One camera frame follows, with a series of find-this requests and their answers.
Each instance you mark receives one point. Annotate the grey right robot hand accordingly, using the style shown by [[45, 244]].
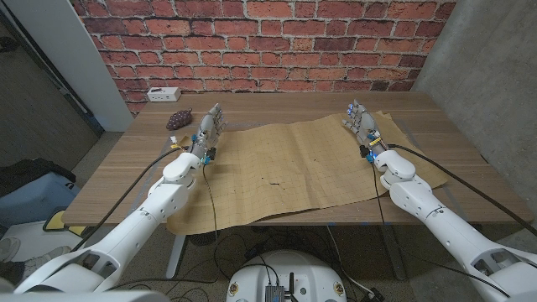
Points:
[[364, 126]]

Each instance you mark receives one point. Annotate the white table leg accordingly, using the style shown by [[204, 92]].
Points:
[[176, 256]]

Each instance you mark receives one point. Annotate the dark purple toy grapes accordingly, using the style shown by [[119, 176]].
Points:
[[178, 120]]

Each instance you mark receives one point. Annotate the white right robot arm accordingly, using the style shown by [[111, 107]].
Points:
[[440, 222]]

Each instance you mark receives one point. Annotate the blue storage bin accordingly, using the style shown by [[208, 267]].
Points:
[[33, 201]]

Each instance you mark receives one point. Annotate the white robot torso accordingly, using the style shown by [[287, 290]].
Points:
[[285, 268]]

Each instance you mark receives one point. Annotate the white power strip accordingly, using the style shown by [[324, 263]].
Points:
[[163, 94]]

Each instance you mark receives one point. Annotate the grey box with antenna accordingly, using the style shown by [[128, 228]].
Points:
[[274, 293]]

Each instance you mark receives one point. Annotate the black cloth bag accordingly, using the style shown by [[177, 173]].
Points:
[[25, 172]]

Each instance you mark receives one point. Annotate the grey table leg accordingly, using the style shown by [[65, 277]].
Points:
[[393, 251]]

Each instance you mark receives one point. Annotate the black round floor object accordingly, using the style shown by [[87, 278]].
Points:
[[204, 237]]

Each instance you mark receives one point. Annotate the tan patterned cloth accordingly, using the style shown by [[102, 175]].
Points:
[[272, 168]]

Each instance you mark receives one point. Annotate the yellow black floor item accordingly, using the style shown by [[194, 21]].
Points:
[[54, 220]]

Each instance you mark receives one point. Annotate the red brick printed backdrop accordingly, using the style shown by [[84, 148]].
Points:
[[251, 42]]

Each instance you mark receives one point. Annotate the white wall pillar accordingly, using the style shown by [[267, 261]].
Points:
[[71, 54]]

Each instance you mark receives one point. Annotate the white sneaker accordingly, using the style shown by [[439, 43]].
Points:
[[8, 248]]

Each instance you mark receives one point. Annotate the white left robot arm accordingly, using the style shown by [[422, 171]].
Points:
[[138, 222]]

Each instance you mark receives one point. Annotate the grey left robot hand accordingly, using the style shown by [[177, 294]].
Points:
[[208, 128]]

